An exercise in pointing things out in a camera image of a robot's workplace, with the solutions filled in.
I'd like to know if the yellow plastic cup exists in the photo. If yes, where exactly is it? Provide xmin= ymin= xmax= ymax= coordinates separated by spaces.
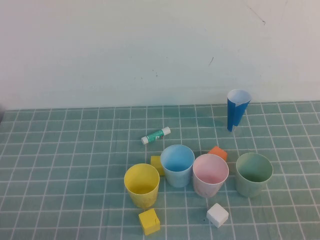
xmin=123 ymin=163 xmax=161 ymax=210

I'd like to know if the pink plastic cup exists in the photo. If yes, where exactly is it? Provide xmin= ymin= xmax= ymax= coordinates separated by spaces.
xmin=192 ymin=153 xmax=230 ymax=199

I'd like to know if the green plastic cup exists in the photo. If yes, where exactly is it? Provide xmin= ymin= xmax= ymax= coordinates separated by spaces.
xmin=235 ymin=152 xmax=274 ymax=199

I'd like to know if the green white glue stick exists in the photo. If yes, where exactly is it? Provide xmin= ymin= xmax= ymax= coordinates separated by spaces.
xmin=140 ymin=126 xmax=172 ymax=145

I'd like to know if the yellow cube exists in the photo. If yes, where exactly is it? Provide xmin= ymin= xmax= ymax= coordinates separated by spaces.
xmin=150 ymin=155 xmax=166 ymax=177
xmin=138 ymin=208 xmax=161 ymax=236

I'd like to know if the blue plastic cup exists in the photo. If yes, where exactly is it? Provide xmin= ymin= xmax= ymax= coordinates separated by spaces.
xmin=160 ymin=144 xmax=195 ymax=188

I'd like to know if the orange cube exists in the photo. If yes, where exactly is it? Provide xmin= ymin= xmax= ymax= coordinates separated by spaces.
xmin=207 ymin=146 xmax=228 ymax=162

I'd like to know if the blue paper cone cup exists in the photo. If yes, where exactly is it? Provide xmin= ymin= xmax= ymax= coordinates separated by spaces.
xmin=226 ymin=89 xmax=253 ymax=132

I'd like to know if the white cube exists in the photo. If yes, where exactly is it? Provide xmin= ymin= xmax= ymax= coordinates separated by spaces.
xmin=206 ymin=202 xmax=230 ymax=229

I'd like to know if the green checked tablecloth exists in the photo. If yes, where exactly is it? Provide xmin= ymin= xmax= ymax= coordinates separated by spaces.
xmin=0 ymin=100 xmax=320 ymax=240

